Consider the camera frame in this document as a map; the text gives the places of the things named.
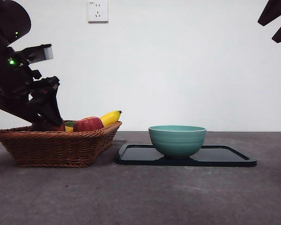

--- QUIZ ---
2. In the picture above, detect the dark purple plum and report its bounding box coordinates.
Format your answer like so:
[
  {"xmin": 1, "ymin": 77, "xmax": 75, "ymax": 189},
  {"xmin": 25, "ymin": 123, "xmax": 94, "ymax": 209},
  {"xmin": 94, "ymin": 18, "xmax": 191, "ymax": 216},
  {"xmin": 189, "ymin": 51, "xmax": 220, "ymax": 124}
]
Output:
[{"xmin": 31, "ymin": 118, "xmax": 66, "ymax": 132}]

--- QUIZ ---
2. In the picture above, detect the teal ceramic bowl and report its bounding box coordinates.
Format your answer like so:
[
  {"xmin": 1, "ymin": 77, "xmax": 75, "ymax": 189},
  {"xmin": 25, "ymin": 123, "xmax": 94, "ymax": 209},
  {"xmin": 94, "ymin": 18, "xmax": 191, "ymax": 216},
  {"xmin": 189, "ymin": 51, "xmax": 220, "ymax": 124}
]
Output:
[{"xmin": 148, "ymin": 125, "xmax": 207, "ymax": 160}]

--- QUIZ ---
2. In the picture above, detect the red apple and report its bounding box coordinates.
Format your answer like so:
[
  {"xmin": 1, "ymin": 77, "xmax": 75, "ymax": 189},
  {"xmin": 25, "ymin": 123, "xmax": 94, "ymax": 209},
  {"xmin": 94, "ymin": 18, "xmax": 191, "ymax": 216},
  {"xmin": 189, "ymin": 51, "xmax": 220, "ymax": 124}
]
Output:
[{"xmin": 73, "ymin": 116, "xmax": 105, "ymax": 133}]

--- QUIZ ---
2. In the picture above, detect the brown wicker basket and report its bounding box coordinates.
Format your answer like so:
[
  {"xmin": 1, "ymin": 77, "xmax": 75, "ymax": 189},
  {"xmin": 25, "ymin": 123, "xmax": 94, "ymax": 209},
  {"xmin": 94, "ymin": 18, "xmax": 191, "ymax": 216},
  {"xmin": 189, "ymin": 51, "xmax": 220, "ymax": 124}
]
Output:
[{"xmin": 0, "ymin": 120, "xmax": 122, "ymax": 168}]

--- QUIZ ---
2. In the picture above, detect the yellow banana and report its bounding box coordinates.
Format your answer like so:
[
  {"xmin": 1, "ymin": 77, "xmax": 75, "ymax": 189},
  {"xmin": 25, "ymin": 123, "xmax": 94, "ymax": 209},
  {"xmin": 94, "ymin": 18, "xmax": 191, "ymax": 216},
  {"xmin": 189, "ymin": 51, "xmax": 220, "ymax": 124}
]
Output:
[{"xmin": 65, "ymin": 110, "xmax": 123, "ymax": 133}]

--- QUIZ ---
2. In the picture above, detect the dark rectangular tray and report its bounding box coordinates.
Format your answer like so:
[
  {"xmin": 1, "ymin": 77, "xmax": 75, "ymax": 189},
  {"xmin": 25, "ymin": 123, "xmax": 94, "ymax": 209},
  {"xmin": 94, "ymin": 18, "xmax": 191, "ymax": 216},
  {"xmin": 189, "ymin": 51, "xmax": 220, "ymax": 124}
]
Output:
[{"xmin": 114, "ymin": 143, "xmax": 258, "ymax": 168}]

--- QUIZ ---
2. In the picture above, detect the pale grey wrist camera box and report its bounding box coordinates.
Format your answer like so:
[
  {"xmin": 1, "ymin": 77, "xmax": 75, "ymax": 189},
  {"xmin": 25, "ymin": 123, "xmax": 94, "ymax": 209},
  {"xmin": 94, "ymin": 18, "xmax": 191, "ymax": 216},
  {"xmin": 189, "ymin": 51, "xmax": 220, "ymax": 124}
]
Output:
[{"xmin": 25, "ymin": 44, "xmax": 55, "ymax": 65}]

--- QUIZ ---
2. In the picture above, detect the white wall socket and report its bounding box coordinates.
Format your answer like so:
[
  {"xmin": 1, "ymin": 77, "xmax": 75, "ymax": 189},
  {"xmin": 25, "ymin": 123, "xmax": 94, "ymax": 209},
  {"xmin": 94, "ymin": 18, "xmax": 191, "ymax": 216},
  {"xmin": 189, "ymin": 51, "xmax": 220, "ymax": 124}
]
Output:
[{"xmin": 88, "ymin": 0, "xmax": 109, "ymax": 24}]

